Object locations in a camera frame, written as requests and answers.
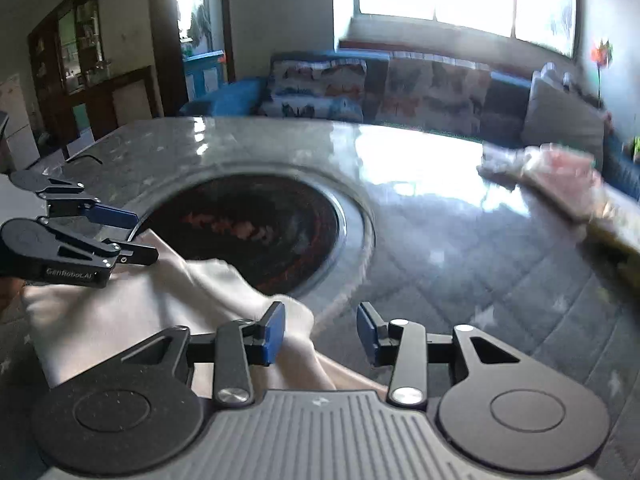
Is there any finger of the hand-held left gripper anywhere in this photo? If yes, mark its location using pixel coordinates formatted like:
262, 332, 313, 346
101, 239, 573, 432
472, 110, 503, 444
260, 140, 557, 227
37, 176, 140, 229
37, 217, 160, 289

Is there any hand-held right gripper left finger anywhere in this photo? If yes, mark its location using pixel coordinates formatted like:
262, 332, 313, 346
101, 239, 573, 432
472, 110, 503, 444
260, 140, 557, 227
120, 301, 287, 407

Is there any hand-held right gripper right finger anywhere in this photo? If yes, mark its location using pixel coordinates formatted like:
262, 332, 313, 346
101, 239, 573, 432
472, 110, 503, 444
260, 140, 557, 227
356, 301, 531, 407

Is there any white cloth garment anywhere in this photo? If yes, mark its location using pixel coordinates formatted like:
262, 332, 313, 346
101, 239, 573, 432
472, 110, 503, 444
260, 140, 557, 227
20, 229, 387, 397

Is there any round black table inset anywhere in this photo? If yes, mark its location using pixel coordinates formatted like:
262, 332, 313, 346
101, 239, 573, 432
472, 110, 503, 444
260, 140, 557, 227
127, 174, 377, 297

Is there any white appliance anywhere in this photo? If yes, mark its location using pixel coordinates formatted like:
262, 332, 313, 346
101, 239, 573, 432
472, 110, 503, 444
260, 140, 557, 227
0, 74, 42, 172

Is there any dark wooden cabinet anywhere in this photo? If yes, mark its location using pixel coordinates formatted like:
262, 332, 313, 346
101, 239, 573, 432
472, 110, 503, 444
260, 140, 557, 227
27, 0, 167, 147

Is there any blue sofa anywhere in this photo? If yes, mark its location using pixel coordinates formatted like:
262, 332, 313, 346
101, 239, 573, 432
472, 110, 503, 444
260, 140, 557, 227
177, 49, 640, 197

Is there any blue cabinet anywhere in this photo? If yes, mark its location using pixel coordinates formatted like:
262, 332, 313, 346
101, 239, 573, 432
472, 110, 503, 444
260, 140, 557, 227
182, 50, 227, 102

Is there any butterfly printed cushion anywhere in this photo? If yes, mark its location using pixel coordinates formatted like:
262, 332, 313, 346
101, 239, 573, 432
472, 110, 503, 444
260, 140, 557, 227
257, 57, 369, 122

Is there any pink patterned clothing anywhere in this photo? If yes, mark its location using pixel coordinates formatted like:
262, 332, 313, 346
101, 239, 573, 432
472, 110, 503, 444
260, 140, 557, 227
476, 142, 605, 224

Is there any grey pillow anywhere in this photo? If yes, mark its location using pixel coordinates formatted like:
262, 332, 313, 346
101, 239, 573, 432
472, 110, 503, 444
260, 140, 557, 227
521, 62, 607, 152

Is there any colourful pinwheel toy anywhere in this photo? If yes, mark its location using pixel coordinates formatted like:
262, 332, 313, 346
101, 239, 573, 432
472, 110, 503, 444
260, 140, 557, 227
589, 39, 615, 108

